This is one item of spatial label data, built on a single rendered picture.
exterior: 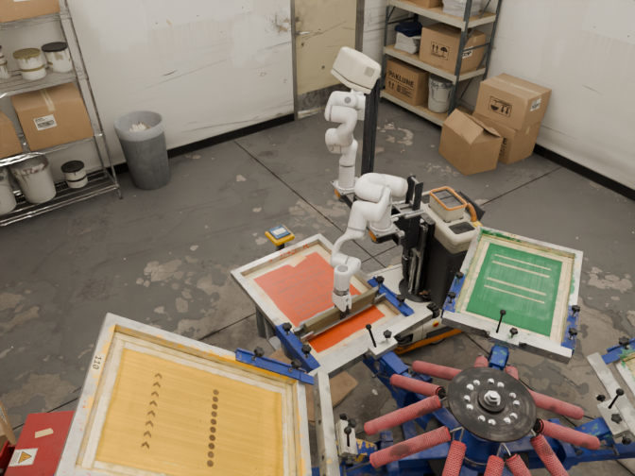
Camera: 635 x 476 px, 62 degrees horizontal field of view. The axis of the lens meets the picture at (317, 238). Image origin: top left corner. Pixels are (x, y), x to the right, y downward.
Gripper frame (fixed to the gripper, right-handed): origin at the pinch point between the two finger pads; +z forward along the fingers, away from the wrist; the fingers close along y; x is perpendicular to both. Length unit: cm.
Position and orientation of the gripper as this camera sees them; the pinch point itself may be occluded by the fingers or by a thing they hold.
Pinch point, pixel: (340, 313)
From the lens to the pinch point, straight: 256.6
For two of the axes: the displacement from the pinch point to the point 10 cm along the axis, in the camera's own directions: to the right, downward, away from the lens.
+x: -8.2, 3.5, -4.5
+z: 0.0, 7.9, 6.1
